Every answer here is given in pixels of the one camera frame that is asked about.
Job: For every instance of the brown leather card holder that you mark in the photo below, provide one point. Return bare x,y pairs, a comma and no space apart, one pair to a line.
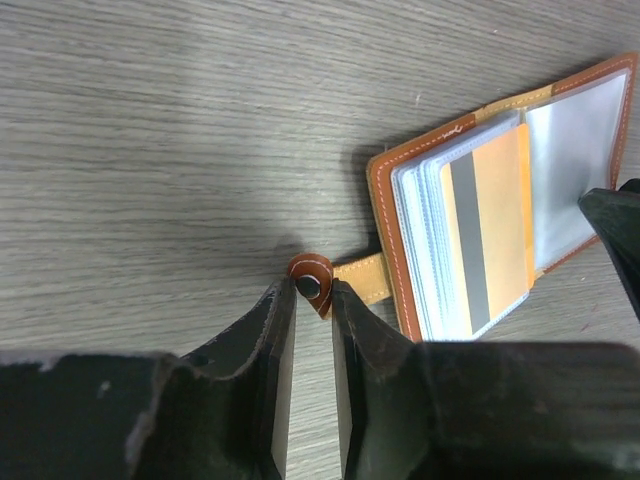
577,130

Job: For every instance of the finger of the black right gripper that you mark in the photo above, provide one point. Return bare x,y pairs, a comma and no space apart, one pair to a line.
614,216

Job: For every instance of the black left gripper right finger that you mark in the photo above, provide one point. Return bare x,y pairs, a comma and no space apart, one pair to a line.
385,414

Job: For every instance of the gold credit card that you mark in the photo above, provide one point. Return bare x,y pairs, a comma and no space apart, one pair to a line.
486,192

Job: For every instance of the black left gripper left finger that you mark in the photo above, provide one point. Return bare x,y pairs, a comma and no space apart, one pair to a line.
221,411

